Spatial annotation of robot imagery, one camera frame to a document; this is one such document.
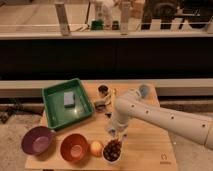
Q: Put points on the purple bowl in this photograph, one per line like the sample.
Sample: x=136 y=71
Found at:
x=37 y=140

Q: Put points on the yellow banana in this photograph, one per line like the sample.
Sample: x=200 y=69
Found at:
x=110 y=98

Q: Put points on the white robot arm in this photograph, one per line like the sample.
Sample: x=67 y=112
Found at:
x=194 y=127

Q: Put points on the orange bowl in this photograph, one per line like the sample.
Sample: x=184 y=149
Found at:
x=74 y=148

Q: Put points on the white bowl of dark fruit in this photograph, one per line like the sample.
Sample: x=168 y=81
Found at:
x=112 y=151

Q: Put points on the green plastic tray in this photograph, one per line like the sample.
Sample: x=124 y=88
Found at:
x=59 y=116

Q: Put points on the blue round object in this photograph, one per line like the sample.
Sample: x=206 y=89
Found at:
x=144 y=90

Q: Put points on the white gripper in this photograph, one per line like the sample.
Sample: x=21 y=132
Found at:
x=119 y=123

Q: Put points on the dark metal tin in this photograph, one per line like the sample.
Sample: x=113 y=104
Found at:
x=100 y=106

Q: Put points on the grey blue sponge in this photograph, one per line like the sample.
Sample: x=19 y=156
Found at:
x=69 y=99

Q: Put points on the orange fruit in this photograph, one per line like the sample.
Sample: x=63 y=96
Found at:
x=96 y=148

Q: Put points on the wooden table board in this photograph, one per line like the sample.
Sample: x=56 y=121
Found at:
x=146 y=148

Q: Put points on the small dark cup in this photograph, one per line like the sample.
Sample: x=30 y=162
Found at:
x=103 y=89

